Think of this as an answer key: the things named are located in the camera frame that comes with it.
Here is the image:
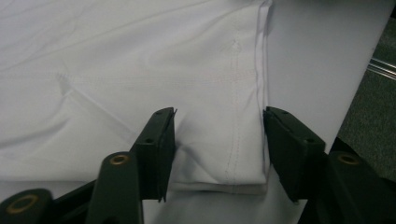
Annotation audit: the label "aluminium floor rail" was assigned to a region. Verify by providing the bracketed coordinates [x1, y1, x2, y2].
[366, 57, 396, 82]

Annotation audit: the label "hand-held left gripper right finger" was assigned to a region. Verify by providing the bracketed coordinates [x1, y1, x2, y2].
[262, 105, 327, 203]

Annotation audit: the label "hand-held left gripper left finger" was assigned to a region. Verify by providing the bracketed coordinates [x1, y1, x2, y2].
[129, 106, 177, 203]

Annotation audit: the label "white pants with black waistband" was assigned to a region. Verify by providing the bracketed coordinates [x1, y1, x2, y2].
[0, 0, 275, 195]

